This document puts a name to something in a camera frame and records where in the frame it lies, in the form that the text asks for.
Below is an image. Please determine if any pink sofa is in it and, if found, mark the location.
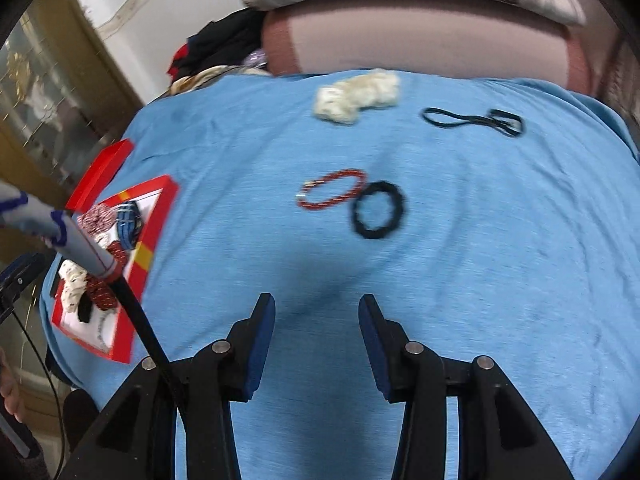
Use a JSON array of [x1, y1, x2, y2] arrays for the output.
[[262, 0, 640, 126]]

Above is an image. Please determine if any blue striped hair band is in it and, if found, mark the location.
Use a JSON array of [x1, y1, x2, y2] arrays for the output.
[[116, 201, 144, 251]]

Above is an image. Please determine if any red dotted scrunchie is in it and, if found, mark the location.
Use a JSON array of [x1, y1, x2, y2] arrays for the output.
[[87, 240, 131, 312]]

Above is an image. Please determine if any person's left forearm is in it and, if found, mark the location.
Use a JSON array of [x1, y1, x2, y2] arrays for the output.
[[0, 410, 52, 480]]

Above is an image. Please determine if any red bead bracelet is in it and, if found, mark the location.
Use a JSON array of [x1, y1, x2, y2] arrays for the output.
[[296, 169, 368, 211]]

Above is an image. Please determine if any person's left hand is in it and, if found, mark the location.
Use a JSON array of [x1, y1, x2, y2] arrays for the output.
[[0, 347, 26, 426]]

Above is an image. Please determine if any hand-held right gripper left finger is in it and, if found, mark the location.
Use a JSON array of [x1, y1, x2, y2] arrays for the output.
[[65, 292, 277, 480]]

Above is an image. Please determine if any red garment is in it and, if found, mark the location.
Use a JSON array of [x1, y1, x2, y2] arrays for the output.
[[167, 45, 195, 82]]

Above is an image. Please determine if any patterned beige cloth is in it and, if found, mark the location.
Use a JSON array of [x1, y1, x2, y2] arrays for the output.
[[167, 64, 272, 97]]

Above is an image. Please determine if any red box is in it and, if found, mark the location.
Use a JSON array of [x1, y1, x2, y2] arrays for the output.
[[50, 175, 180, 365]]

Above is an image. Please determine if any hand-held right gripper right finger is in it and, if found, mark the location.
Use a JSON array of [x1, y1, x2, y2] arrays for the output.
[[359, 294, 576, 480]]

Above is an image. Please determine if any plaid scrunchie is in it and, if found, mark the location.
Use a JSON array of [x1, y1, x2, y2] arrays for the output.
[[80, 205, 121, 237]]

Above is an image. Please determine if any blue blanket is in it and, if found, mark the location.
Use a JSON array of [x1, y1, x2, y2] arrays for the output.
[[40, 67, 640, 480]]

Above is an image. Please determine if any red box lid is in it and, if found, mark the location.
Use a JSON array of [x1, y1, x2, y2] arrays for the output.
[[65, 139, 136, 211]]

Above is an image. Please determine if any pearl bracelet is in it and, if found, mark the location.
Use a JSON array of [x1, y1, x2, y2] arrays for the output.
[[95, 310, 119, 354]]

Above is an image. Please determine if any thin black hair tie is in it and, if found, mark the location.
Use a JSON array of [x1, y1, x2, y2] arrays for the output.
[[487, 108, 527, 139], [422, 106, 496, 131]]

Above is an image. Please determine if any cream dotted scrunchie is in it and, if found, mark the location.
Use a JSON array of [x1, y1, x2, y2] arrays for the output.
[[312, 69, 401, 125]]

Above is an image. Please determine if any black garment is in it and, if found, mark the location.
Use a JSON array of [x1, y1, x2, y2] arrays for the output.
[[187, 10, 266, 68]]

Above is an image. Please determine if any thick black hair tie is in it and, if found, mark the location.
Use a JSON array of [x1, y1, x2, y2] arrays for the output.
[[350, 180, 407, 240]]

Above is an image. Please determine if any black cable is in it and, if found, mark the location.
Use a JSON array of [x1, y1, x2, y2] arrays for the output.
[[0, 305, 68, 480]]

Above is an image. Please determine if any glass display cabinet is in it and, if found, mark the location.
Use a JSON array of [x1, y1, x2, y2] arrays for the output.
[[0, 0, 147, 261]]

